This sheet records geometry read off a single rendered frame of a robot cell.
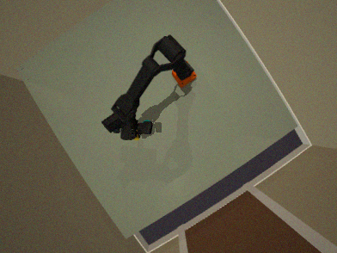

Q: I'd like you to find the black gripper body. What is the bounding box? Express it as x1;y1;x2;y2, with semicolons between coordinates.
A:
113;114;153;134

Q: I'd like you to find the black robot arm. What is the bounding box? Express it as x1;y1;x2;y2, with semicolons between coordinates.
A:
101;34;194;140

